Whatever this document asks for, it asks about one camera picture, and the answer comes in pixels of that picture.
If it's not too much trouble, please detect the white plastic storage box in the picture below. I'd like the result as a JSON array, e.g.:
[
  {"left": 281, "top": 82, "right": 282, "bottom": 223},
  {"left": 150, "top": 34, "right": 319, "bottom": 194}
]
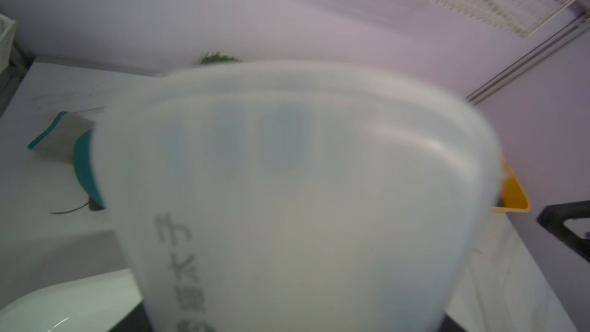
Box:
[{"left": 1, "top": 269, "right": 141, "bottom": 331}]

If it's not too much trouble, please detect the green rubber glove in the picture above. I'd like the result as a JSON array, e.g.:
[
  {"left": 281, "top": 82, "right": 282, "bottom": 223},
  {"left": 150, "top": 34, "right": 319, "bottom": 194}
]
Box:
[{"left": 28, "top": 112, "right": 104, "bottom": 211}]

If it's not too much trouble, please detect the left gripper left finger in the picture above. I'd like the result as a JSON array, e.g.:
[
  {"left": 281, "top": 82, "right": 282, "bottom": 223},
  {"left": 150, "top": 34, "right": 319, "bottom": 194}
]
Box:
[{"left": 109, "top": 302, "right": 152, "bottom": 332}]

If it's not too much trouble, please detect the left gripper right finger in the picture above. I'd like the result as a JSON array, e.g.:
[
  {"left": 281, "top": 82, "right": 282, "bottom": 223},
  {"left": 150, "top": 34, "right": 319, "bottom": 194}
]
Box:
[{"left": 536, "top": 201, "right": 589, "bottom": 262}]

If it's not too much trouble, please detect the lower white mesh shelf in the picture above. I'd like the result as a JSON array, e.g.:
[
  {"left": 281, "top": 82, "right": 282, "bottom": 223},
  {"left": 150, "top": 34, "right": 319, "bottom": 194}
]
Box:
[{"left": 0, "top": 14, "right": 17, "bottom": 73}]

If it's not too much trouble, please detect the green artificial grass mat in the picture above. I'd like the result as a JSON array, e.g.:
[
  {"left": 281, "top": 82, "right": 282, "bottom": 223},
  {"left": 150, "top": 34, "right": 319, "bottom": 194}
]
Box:
[{"left": 200, "top": 52, "right": 242, "bottom": 65}]

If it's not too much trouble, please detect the yellow plastic storage box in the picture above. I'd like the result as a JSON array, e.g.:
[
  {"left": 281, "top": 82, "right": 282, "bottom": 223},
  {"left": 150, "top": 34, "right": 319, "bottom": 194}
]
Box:
[{"left": 493, "top": 159, "right": 531, "bottom": 214}]

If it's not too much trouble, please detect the clear pencil case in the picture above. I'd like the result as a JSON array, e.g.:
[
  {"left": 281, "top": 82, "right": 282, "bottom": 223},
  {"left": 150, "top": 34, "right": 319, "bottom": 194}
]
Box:
[{"left": 91, "top": 61, "right": 503, "bottom": 331}]

